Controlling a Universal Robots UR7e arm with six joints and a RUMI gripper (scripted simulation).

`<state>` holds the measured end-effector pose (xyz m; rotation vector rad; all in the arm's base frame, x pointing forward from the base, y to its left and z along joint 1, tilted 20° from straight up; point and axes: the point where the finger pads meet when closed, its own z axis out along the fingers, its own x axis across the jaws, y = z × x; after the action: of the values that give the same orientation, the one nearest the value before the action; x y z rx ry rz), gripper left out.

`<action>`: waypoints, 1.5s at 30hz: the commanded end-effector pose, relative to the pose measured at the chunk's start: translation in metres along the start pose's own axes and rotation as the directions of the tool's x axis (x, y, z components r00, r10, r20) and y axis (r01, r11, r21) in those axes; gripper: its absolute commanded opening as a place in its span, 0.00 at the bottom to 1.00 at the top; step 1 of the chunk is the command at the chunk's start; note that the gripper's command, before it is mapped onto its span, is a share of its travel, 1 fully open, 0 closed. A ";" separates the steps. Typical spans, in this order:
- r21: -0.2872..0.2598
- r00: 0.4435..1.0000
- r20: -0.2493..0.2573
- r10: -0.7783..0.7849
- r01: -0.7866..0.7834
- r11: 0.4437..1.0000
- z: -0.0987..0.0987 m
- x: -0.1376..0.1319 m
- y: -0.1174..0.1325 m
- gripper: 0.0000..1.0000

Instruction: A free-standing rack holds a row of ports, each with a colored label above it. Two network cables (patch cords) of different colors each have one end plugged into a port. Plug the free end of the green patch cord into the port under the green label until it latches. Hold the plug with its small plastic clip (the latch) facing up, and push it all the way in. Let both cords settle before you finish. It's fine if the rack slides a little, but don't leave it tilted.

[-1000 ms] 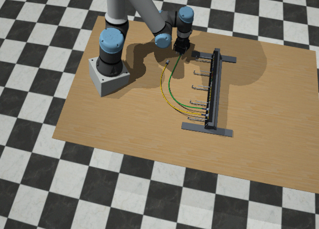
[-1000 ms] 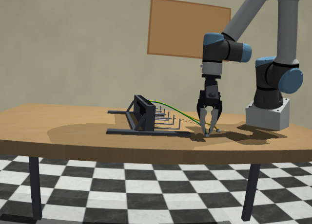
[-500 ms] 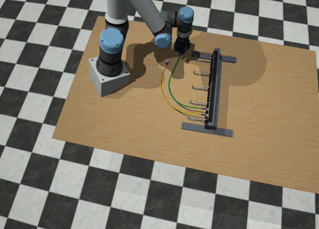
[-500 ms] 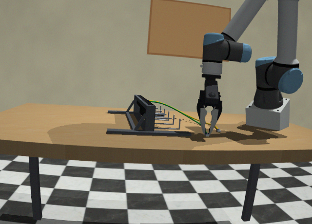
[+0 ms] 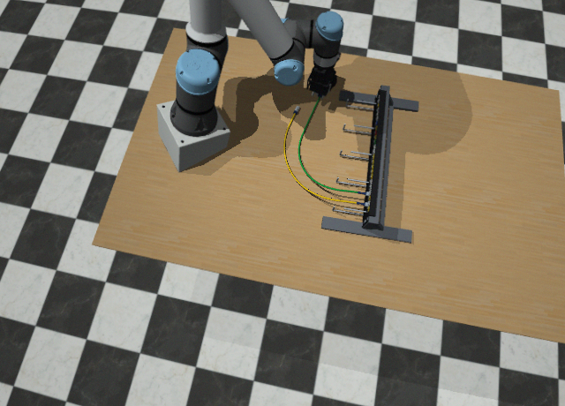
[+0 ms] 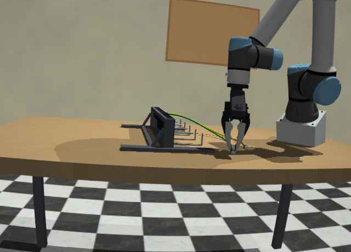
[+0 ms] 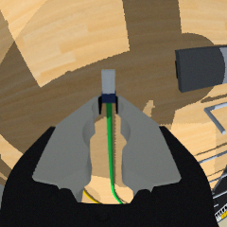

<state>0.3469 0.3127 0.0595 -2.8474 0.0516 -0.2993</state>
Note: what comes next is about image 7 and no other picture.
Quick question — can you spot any green cable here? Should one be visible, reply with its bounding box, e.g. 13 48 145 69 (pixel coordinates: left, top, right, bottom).
106 103 123 203

